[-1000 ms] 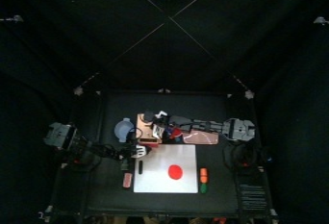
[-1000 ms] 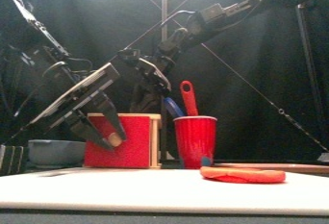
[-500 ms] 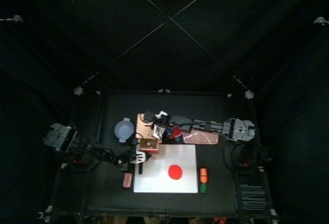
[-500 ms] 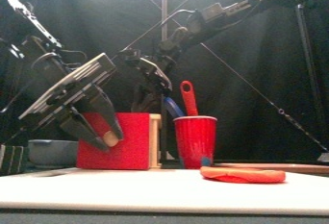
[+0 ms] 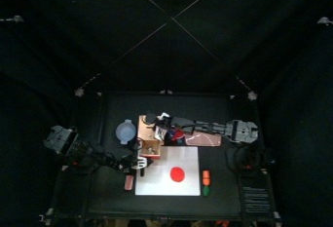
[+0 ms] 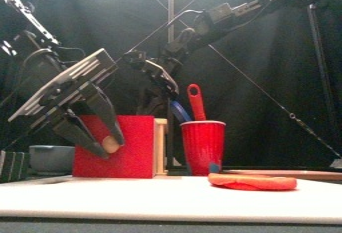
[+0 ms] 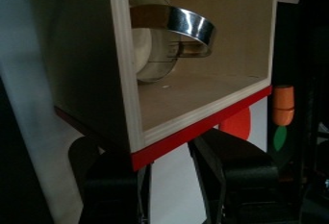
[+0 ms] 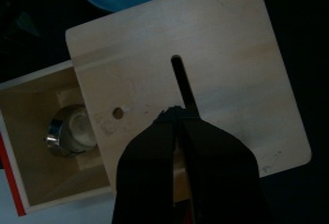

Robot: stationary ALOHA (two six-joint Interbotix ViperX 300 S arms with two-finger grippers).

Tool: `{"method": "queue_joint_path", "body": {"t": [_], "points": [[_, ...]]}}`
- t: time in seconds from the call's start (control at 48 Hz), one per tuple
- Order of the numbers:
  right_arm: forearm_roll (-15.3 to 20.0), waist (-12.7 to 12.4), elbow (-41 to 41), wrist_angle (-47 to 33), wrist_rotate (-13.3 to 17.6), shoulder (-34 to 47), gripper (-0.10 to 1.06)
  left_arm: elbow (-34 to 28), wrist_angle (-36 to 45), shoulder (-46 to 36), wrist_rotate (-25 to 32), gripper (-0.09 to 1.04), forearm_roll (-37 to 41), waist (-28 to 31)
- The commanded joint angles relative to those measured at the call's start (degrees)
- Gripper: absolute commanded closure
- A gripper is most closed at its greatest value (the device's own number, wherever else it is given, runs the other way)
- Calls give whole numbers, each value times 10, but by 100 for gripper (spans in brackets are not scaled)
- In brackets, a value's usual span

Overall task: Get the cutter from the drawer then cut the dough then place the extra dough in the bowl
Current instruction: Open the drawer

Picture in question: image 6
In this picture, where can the red front drawer with knob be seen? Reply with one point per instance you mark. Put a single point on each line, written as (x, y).
(134, 150)

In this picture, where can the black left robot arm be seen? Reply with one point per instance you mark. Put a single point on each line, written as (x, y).
(31, 53)

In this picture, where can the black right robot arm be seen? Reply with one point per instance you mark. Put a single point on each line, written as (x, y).
(231, 13)

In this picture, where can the grey bowl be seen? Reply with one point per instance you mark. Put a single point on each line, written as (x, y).
(51, 158)

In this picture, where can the wooden drawer cabinet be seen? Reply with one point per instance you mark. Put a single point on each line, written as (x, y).
(160, 147)

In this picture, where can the flat orange dough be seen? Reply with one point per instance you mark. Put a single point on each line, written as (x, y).
(254, 182)

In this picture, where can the red plastic cup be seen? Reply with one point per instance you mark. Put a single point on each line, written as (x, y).
(202, 147)

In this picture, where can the white cutting board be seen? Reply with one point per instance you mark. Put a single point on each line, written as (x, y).
(168, 197)

